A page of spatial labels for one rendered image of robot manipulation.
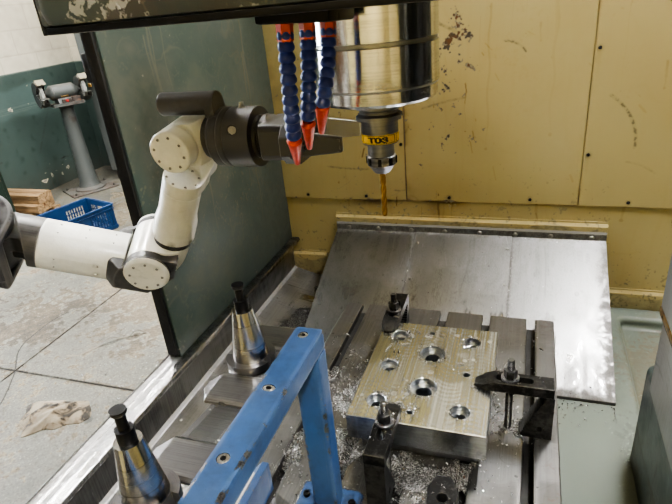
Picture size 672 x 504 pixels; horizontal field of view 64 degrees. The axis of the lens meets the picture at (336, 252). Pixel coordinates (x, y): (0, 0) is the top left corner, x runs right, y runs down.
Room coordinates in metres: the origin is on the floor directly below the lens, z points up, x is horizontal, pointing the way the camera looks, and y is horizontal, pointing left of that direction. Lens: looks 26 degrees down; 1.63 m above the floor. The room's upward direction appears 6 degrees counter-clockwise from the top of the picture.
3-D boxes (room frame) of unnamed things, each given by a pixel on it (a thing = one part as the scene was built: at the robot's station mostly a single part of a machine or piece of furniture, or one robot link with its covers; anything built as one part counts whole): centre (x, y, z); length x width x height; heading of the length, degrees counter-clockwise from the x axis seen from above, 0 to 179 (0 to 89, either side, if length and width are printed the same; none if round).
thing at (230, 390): (0.52, 0.14, 1.21); 0.07 x 0.05 x 0.01; 69
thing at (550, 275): (1.35, -0.31, 0.75); 0.89 x 0.67 x 0.26; 69
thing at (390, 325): (0.99, -0.11, 0.97); 0.13 x 0.03 x 0.15; 159
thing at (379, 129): (0.73, -0.08, 1.46); 0.05 x 0.05 x 0.03
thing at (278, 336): (0.63, 0.10, 1.21); 0.07 x 0.05 x 0.01; 69
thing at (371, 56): (0.73, -0.08, 1.56); 0.16 x 0.16 x 0.12
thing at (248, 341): (0.57, 0.12, 1.26); 0.04 x 0.04 x 0.07
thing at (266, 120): (0.79, 0.07, 1.45); 0.13 x 0.12 x 0.10; 159
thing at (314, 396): (0.61, 0.05, 1.05); 0.10 x 0.05 x 0.30; 69
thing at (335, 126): (0.80, -0.03, 1.45); 0.06 x 0.02 x 0.03; 69
